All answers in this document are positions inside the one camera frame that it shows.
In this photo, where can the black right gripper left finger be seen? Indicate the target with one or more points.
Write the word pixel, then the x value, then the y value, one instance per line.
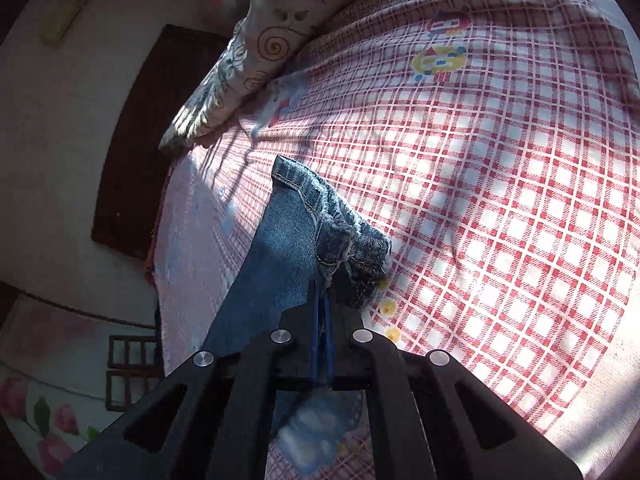
pixel 210 418

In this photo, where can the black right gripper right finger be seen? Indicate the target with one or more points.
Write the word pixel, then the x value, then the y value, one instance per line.
pixel 429 417

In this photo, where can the blue denim jeans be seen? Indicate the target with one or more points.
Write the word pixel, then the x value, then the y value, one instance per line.
pixel 309 249

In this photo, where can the wooden chair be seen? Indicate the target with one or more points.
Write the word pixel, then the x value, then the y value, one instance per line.
pixel 134 367

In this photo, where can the dark wooden headboard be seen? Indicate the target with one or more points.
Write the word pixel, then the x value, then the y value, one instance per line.
pixel 135 170

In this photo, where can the pink checkered bed sheet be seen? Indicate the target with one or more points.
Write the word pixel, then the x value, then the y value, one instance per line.
pixel 495 143

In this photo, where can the floral quilt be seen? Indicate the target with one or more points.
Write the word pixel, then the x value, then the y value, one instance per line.
pixel 262 42

